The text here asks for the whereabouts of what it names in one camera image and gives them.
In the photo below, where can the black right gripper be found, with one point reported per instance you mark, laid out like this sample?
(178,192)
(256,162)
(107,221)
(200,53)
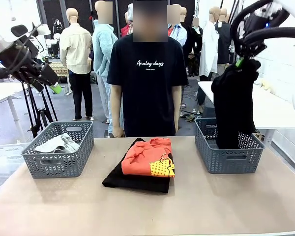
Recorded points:
(256,23)

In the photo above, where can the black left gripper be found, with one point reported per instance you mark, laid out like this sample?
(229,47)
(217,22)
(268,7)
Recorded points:
(19,61)

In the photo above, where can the black trousers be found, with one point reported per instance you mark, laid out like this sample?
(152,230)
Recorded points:
(233,103)

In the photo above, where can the light grey garment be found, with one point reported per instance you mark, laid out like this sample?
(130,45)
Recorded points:
(56,145)

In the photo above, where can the orange printed T-shirt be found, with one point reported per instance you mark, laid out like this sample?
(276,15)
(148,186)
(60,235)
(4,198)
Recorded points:
(145,157)

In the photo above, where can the black garment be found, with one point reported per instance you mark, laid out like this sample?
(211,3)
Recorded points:
(135,183)

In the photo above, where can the person's left forearm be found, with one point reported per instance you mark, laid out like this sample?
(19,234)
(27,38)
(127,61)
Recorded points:
(177,103)

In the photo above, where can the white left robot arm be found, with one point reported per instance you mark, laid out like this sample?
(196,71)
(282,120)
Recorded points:
(5,34)

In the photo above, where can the person's right forearm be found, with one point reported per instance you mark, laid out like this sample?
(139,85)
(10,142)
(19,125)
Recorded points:
(116,105)

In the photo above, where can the person's right hand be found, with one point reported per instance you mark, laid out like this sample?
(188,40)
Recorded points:
(118,132)

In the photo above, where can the person's left hand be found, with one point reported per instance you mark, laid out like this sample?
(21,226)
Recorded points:
(177,128)

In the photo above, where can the table with patterned cloth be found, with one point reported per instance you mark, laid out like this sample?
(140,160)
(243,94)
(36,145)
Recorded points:
(60,70)

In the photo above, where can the mannequin in black shirt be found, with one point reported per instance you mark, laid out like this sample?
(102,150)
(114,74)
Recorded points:
(225,41)

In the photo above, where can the mannequin in white coat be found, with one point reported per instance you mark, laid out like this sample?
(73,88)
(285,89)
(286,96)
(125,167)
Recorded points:
(209,49)

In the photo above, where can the white side table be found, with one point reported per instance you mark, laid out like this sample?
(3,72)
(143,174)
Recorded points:
(2,92)
(270,115)

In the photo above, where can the mannequin in cream shirt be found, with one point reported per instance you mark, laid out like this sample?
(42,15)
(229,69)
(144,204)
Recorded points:
(76,54)

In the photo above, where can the mannequin in blue fleece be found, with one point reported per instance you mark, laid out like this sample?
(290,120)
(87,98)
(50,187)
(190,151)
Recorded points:
(102,54)

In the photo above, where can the mannequin in blue shirt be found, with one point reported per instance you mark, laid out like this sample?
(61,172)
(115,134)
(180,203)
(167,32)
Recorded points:
(179,34)

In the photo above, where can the grey plastic lattice basket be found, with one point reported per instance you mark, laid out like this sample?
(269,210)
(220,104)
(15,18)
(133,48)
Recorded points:
(231,159)
(59,162)

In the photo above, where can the clear plastic storage bin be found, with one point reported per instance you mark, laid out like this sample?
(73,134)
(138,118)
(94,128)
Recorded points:
(2,167)

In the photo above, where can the person in black T-shirt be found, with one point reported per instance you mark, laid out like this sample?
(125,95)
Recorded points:
(147,93)

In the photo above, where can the mannequin with grey hood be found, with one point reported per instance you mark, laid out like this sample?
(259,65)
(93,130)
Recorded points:
(127,27)

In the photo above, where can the black camera tripod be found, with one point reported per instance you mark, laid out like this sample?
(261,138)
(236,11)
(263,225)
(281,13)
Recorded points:
(37,115)

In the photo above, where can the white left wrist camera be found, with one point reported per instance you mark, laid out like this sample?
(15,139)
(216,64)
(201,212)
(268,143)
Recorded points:
(43,30)

